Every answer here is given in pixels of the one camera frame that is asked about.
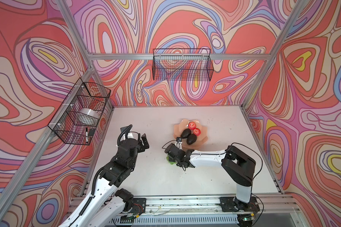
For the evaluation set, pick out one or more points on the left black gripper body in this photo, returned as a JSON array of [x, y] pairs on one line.
[[133, 160]]

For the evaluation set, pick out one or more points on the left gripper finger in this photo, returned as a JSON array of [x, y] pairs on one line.
[[140, 144], [145, 141]]

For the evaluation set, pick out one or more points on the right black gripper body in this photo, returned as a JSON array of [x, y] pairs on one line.
[[174, 160]]

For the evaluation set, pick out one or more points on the green fake grape bunch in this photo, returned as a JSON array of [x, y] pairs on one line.
[[170, 162]]

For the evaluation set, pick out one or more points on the dark fake avocado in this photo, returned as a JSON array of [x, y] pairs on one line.
[[191, 139], [186, 133]]

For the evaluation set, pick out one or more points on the red fake apple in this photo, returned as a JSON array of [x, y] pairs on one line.
[[192, 125], [197, 131]]

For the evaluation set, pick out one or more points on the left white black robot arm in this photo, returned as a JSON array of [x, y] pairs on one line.
[[107, 199]]

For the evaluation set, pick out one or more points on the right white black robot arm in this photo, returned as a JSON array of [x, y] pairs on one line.
[[237, 164]]

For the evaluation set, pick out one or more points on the pink faceted fruit bowl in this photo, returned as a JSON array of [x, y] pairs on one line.
[[201, 139]]

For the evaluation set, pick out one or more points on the silver tape roll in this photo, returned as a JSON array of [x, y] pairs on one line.
[[90, 112]]

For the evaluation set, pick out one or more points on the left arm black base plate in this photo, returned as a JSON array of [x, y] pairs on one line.
[[135, 206]]

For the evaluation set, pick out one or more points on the black wire basket left wall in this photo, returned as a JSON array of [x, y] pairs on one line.
[[68, 124]]

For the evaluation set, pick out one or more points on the black wire basket wall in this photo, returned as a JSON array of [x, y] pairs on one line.
[[182, 64], [68, 124]]

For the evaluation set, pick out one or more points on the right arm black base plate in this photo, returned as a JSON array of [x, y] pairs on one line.
[[227, 204]]

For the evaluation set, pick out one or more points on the black wire basket back wall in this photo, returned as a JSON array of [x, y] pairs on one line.
[[182, 64]]

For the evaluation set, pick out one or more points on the aluminium front rail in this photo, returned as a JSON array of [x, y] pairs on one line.
[[212, 204]]

